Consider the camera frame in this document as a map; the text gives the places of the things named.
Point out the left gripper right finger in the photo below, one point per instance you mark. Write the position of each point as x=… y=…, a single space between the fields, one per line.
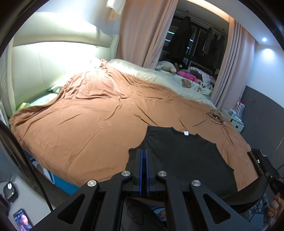
x=150 y=172

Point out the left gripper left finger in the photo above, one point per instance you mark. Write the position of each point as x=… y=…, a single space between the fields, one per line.
x=138 y=172

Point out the black sleeveless shirt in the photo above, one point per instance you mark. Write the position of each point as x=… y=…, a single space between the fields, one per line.
x=191 y=157

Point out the pink clothes pile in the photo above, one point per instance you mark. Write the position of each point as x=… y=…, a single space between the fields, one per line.
x=188 y=76

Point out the person's right hand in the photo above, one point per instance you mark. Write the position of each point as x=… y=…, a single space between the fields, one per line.
x=274 y=206

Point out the blue patterned bed sheet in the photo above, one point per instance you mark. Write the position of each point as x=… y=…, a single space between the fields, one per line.
x=55 y=180

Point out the orange-brown bed blanket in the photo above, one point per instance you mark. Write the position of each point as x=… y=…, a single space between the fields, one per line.
x=87 y=130

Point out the white bedside table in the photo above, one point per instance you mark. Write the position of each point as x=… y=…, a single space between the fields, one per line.
x=237 y=123

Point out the brown teddy bear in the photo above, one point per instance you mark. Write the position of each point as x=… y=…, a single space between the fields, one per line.
x=186 y=83

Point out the cream fluffy blanket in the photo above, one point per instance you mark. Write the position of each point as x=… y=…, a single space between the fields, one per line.
x=167 y=79

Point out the white plush toy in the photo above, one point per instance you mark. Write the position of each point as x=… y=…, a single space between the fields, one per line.
x=166 y=66

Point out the smartphone with lit screen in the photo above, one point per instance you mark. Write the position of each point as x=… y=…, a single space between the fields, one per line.
x=22 y=220

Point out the black round device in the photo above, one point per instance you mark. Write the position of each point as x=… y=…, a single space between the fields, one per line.
x=10 y=192

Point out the right pink curtain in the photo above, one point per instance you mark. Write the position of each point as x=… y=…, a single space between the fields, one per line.
x=235 y=68

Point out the pink curtain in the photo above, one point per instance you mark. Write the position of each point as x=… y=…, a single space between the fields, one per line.
x=235 y=68
x=143 y=30

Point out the dark hanging coat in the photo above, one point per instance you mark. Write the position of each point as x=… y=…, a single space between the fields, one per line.
x=180 y=40

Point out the left pink curtain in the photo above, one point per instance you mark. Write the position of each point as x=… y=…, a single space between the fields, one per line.
x=143 y=30

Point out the cream padded headboard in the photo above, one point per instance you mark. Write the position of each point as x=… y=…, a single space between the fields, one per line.
x=46 y=48

